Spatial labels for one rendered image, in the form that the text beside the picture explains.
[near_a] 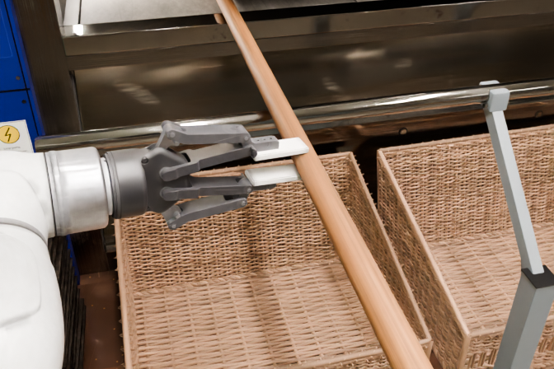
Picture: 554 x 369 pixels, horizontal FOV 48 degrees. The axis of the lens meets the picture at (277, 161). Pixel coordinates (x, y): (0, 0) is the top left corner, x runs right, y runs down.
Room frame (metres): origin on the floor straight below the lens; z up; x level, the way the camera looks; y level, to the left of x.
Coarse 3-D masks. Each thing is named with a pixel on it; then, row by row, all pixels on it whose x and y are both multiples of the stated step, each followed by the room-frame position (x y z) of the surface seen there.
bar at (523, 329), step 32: (384, 96) 0.87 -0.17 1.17; (416, 96) 0.87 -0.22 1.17; (448, 96) 0.88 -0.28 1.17; (480, 96) 0.89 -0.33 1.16; (512, 96) 0.90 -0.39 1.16; (128, 128) 0.77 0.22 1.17; (160, 128) 0.77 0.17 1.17; (256, 128) 0.80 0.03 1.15; (512, 160) 0.83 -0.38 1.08; (512, 192) 0.79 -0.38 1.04; (512, 224) 0.77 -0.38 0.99; (544, 288) 0.67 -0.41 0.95; (512, 320) 0.70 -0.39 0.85; (544, 320) 0.68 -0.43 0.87; (512, 352) 0.68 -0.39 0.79
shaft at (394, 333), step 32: (224, 0) 1.19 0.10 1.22; (256, 64) 0.88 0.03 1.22; (288, 128) 0.69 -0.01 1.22; (320, 192) 0.55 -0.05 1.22; (352, 224) 0.49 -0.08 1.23; (352, 256) 0.44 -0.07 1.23; (384, 288) 0.40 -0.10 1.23; (384, 320) 0.36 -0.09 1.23; (384, 352) 0.34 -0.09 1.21; (416, 352) 0.33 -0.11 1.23
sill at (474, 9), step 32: (384, 0) 1.30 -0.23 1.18; (416, 0) 1.30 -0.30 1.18; (448, 0) 1.30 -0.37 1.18; (480, 0) 1.30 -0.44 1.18; (512, 0) 1.32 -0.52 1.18; (544, 0) 1.34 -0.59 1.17; (64, 32) 1.12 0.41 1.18; (96, 32) 1.12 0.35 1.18; (128, 32) 1.13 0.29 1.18; (160, 32) 1.14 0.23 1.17; (192, 32) 1.15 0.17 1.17; (224, 32) 1.17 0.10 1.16; (256, 32) 1.18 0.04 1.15; (288, 32) 1.20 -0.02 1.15; (320, 32) 1.22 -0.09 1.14
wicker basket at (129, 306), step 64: (256, 192) 1.14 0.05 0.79; (128, 256) 1.03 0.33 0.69; (192, 256) 1.06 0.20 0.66; (256, 256) 1.09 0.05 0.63; (320, 256) 1.12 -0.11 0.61; (384, 256) 0.97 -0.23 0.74; (128, 320) 0.78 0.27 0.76; (192, 320) 0.93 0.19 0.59; (256, 320) 0.93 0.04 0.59; (320, 320) 0.93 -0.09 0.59
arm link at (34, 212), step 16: (0, 160) 0.50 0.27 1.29; (16, 160) 0.51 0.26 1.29; (32, 160) 0.52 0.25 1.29; (0, 176) 0.48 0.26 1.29; (16, 176) 0.49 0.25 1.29; (32, 176) 0.50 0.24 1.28; (0, 192) 0.46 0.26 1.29; (16, 192) 0.47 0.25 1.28; (32, 192) 0.48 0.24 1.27; (48, 192) 0.49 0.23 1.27; (0, 208) 0.44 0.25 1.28; (16, 208) 0.45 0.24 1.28; (32, 208) 0.46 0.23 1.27; (48, 208) 0.48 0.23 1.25; (16, 224) 0.43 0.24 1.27; (32, 224) 0.45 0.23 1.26; (48, 224) 0.48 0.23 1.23
